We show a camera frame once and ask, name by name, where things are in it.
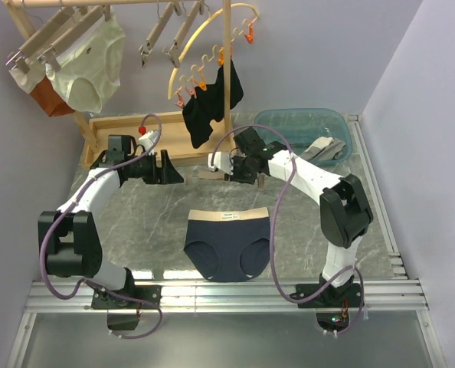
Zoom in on cream white hanging underwear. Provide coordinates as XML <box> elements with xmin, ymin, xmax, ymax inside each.
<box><xmin>46</xmin><ymin>13</ymin><xmax>126</xmax><ymax>114</ymax></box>

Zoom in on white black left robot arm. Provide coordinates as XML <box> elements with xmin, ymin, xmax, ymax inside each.
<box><xmin>38</xmin><ymin>130</ymin><xmax>184</xmax><ymax>309</ymax></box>

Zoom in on yellow curved clip hanger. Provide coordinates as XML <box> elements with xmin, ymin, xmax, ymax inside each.
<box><xmin>166</xmin><ymin>2</ymin><xmax>260</xmax><ymax>108</ymax></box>

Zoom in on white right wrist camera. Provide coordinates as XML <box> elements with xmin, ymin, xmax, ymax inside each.
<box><xmin>208</xmin><ymin>152</ymin><xmax>234</xmax><ymax>175</ymax></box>

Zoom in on beige hanging clip hanger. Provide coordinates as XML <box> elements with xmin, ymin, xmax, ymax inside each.
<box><xmin>139</xmin><ymin>1</ymin><xmax>182</xmax><ymax>68</ymax></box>

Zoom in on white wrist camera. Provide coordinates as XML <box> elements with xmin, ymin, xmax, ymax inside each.
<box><xmin>208</xmin><ymin>152</ymin><xmax>234</xmax><ymax>175</ymax></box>
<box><xmin>138</xmin><ymin>130</ymin><xmax>161</xmax><ymax>154</ymax></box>

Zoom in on wooden rack right post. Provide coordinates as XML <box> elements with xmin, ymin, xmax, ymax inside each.
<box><xmin>223</xmin><ymin>0</ymin><xmax>232</xmax><ymax>133</ymax></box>

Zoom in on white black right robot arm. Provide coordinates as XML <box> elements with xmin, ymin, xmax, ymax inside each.
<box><xmin>208</xmin><ymin>124</ymin><xmax>374</xmax><ymax>307</ymax></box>

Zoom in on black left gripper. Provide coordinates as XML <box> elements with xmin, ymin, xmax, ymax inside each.
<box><xmin>126</xmin><ymin>149</ymin><xmax>184</xmax><ymax>185</ymax></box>

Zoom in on orange cream hanging underwear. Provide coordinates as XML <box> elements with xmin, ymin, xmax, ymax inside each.
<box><xmin>9</xmin><ymin>63</ymin><xmax>75</xmax><ymax>117</ymax></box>

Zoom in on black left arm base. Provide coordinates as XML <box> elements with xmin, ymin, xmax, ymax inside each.
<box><xmin>91</xmin><ymin>285</ymin><xmax>162</xmax><ymax>310</ymax></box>

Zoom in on beige hanger holding underwear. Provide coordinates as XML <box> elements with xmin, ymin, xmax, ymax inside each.
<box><xmin>37</xmin><ymin>5</ymin><xmax>111</xmax><ymax>72</ymax></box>

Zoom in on wooden rack base tray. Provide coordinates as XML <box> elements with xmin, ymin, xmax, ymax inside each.
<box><xmin>90</xmin><ymin>112</ymin><xmax>235</xmax><ymax>167</ymax></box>

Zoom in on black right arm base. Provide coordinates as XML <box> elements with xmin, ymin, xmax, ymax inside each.
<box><xmin>290</xmin><ymin>282</ymin><xmax>366</xmax><ymax>310</ymax></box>

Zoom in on beige hanger far left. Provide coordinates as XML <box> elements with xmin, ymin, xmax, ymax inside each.
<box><xmin>5</xmin><ymin>7</ymin><xmax>81</xmax><ymax>74</ymax></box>

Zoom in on navy underwear cream waistband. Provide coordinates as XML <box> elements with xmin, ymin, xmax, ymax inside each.
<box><xmin>184</xmin><ymin>207</ymin><xmax>270</xmax><ymax>283</ymax></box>

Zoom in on teal plastic basin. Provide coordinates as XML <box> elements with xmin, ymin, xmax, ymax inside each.
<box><xmin>254</xmin><ymin>108</ymin><xmax>353</xmax><ymax>166</ymax></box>

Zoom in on aluminium mounting rail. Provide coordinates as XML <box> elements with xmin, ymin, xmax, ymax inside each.
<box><xmin>24</xmin><ymin>279</ymin><xmax>429</xmax><ymax>314</ymax></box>

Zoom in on grey and pink underwear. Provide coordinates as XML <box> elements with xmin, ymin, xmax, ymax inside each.
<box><xmin>300</xmin><ymin>136</ymin><xmax>346</xmax><ymax>162</ymax></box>

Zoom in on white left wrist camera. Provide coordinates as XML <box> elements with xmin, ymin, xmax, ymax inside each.
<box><xmin>138</xmin><ymin>130</ymin><xmax>161</xmax><ymax>154</ymax></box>

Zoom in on beige clip hanger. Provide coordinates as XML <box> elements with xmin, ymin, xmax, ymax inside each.
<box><xmin>187</xmin><ymin>170</ymin><xmax>267</xmax><ymax>192</ymax></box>
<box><xmin>139</xmin><ymin>1</ymin><xmax>182</xmax><ymax>68</ymax></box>

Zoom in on wooden rack top bar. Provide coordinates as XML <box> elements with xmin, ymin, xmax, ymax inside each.
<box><xmin>5</xmin><ymin>0</ymin><xmax>209</xmax><ymax>9</ymax></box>

